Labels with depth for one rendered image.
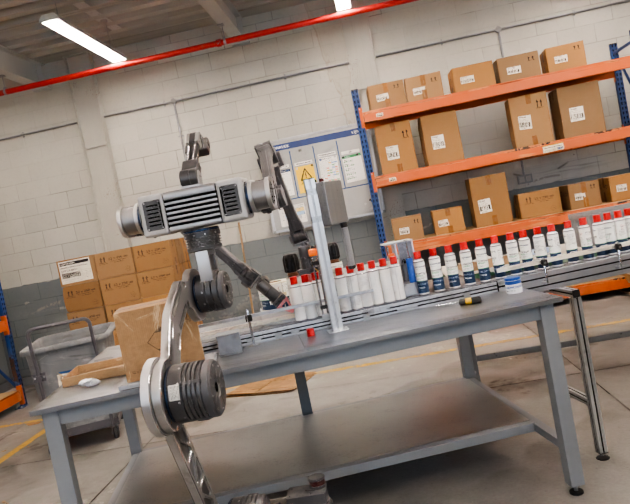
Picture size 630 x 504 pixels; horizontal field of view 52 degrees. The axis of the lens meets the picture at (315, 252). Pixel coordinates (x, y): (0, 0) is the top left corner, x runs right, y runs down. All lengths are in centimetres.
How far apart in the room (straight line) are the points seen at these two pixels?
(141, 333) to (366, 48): 548
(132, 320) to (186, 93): 545
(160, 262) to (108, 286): 54
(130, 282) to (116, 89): 265
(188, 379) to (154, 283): 434
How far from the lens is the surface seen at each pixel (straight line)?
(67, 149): 823
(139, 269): 631
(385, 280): 297
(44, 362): 505
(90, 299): 647
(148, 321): 255
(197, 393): 196
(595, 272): 330
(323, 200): 277
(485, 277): 311
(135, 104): 795
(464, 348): 396
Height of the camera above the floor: 133
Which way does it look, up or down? 3 degrees down
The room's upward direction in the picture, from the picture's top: 11 degrees counter-clockwise
